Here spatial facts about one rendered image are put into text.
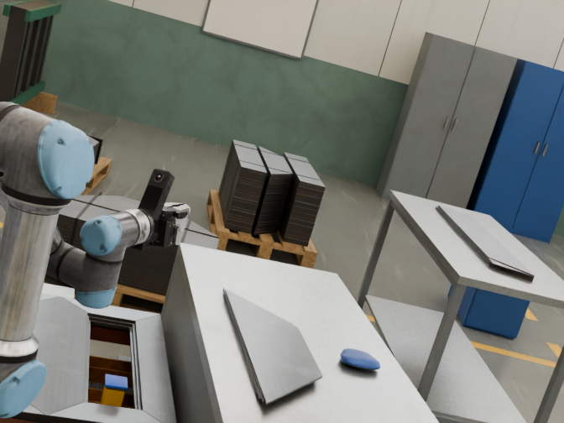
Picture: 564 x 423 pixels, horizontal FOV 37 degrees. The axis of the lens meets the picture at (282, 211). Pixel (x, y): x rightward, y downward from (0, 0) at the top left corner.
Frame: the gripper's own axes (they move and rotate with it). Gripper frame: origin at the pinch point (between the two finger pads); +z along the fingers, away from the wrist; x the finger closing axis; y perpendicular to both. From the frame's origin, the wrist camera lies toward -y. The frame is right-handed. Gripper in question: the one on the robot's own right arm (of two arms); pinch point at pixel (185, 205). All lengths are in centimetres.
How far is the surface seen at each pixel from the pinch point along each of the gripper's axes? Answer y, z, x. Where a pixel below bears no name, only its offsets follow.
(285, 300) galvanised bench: 41, 76, 0
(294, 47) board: -33, 774, -302
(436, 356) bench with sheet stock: 97, 224, 25
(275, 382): 42, 15, 23
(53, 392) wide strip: 57, 1, -32
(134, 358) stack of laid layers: 59, 39, -31
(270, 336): 40, 39, 11
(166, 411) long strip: 61, 18, -7
